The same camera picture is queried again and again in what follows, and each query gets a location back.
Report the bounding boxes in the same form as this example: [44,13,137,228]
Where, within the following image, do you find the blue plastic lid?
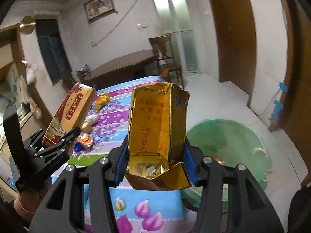
[74,142,84,153]

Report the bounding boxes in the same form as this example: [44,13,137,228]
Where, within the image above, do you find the gold foil carton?
[125,82,191,191]

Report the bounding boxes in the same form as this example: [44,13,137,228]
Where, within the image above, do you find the white knitted cloth ball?
[84,114,99,126]

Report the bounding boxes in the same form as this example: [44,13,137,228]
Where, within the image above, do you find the green bag trash bin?
[181,118,273,211]

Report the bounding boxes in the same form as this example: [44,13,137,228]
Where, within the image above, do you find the person's left hand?
[14,177,52,223]

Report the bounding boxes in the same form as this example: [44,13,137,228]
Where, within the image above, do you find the crumpled orange wrapper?
[77,133,94,149]

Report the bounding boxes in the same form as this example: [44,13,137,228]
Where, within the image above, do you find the hanging pink towel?
[19,75,31,104]

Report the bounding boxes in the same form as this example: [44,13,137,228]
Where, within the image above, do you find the hanging white plastic bag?
[22,60,36,85]

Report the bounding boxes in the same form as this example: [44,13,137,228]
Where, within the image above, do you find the colourful floral tablecloth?
[51,82,195,232]

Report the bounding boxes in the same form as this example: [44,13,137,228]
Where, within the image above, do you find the wooden chair left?
[61,70,76,91]

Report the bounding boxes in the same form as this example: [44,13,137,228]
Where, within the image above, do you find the wooden chair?
[61,70,76,91]
[148,35,184,89]

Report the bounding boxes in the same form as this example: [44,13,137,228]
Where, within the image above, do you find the yellow crumpled wrapper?
[94,92,110,111]

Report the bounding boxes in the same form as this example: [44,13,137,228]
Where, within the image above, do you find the box of clutter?
[76,64,91,79]

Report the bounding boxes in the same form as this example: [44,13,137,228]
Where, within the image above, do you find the dark window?
[35,19,71,85]

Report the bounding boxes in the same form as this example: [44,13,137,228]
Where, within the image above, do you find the brown door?
[210,0,257,95]
[269,0,310,169]

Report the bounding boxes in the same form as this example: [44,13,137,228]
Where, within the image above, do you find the blue tape strips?
[270,82,288,121]

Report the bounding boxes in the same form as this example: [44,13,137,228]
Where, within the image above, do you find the dark round wooden table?
[81,50,159,90]

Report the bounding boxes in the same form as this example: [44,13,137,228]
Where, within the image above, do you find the framed elephant picture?
[84,0,116,24]

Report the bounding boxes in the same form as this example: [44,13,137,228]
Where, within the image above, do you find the wooden chair right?
[148,35,184,89]

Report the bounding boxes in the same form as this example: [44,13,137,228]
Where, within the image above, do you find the frosted glass door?
[153,0,199,72]

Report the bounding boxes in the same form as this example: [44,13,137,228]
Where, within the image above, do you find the white cord on wall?
[91,0,149,47]

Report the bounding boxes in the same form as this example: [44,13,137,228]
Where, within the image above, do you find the gold round wall plate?
[19,15,36,35]

